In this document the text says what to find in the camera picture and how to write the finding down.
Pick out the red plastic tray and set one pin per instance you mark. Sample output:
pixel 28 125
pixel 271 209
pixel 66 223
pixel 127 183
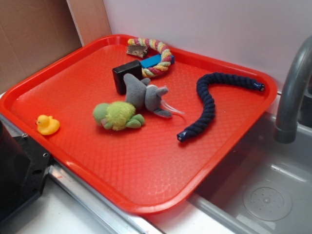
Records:
pixel 141 171

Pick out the grey plush mouse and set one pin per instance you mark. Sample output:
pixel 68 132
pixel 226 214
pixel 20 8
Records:
pixel 143 94

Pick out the green plush turtle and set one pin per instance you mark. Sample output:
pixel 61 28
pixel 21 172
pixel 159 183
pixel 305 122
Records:
pixel 117 116

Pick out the blue rectangular block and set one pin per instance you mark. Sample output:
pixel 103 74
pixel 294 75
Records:
pixel 155 60

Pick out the brown wood piece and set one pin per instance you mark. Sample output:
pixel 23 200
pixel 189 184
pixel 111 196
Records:
pixel 137 50

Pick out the yellow rubber duck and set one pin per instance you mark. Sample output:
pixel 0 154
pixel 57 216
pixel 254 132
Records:
pixel 47 125

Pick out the grey toy sink basin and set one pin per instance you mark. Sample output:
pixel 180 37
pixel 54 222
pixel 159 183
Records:
pixel 258 159

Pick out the grey toy faucet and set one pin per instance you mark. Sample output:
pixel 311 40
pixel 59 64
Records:
pixel 295 104

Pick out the sink drain cover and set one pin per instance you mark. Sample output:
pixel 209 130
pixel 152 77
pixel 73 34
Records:
pixel 267 202

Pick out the brown cardboard panel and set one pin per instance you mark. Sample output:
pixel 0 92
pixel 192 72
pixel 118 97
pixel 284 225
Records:
pixel 33 35

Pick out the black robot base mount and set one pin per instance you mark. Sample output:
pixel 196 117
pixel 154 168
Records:
pixel 24 165

